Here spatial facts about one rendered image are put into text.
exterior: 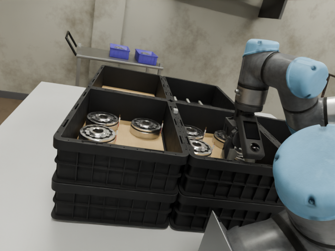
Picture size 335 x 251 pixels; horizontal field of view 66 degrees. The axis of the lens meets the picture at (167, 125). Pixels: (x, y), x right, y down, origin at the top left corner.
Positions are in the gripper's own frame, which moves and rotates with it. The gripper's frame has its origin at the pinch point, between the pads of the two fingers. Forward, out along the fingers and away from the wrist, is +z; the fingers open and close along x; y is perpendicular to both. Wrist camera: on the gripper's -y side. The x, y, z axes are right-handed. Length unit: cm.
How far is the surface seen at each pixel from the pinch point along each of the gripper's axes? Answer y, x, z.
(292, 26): 265, -161, -37
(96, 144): -7.9, 36.7, -12.3
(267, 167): -8.5, -3.1, -7.6
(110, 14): 238, 57, -32
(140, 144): 13.0, 26.7, -1.1
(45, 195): 1, 52, 9
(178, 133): 3.6, 17.0, -10.0
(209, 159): -8.3, 11.6, -9.4
